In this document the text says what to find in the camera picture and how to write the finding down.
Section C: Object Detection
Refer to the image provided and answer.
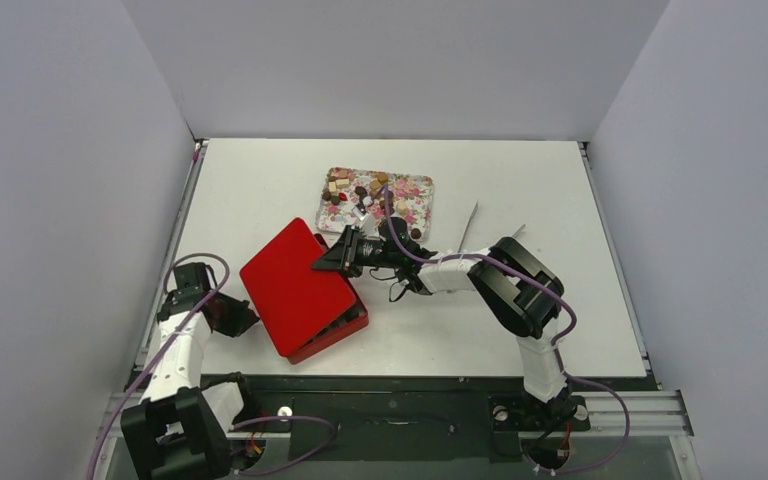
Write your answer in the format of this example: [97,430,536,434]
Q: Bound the red box lid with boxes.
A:
[239,218,356,359]

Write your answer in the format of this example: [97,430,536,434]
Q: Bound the floral serving tray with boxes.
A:
[314,167,435,243]

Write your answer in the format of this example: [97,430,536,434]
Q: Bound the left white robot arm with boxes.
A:
[120,261,259,479]

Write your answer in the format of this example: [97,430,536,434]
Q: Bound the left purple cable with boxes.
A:
[85,252,339,480]

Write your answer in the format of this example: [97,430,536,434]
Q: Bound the black looped cable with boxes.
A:
[370,264,425,304]

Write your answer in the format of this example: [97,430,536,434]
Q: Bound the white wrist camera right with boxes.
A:
[352,197,375,231]

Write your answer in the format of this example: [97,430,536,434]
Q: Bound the red chocolate box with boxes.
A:
[280,253,369,365]

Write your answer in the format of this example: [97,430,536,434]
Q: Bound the metal tweezers on table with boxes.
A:
[457,200,527,253]

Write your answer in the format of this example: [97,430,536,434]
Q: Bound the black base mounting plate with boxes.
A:
[125,372,657,464]

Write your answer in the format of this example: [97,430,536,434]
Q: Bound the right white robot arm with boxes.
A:
[311,215,588,428]

